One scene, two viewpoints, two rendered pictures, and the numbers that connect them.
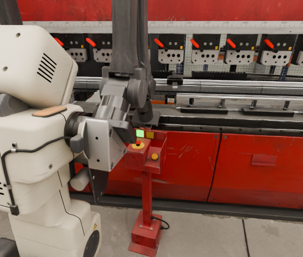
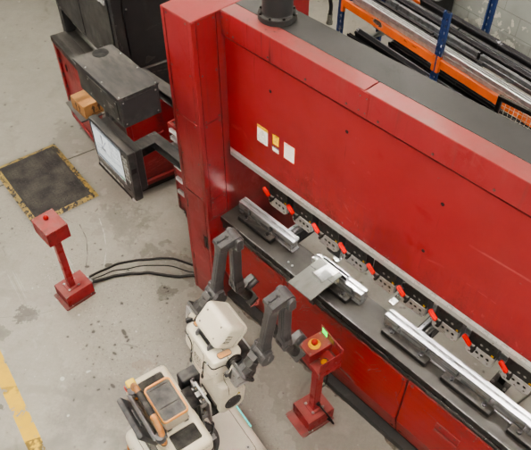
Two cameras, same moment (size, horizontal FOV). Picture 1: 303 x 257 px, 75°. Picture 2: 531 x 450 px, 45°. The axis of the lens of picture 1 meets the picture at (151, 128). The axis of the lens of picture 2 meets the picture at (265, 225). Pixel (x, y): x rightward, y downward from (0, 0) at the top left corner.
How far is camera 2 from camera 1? 2.81 m
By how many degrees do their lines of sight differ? 37
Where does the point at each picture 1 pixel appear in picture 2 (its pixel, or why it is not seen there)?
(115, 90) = (253, 356)
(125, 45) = (261, 343)
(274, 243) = not seen: outside the picture
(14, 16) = (236, 265)
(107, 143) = (236, 379)
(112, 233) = (282, 390)
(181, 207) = (366, 414)
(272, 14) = (476, 318)
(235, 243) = not seen: outside the picture
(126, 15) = (264, 335)
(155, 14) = (374, 245)
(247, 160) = (431, 423)
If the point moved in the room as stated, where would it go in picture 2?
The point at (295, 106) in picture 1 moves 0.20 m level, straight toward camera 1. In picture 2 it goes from (501, 410) to (463, 417)
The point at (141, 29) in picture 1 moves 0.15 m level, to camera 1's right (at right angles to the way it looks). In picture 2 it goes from (282, 329) to (307, 347)
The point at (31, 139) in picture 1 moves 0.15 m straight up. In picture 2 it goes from (212, 366) to (211, 349)
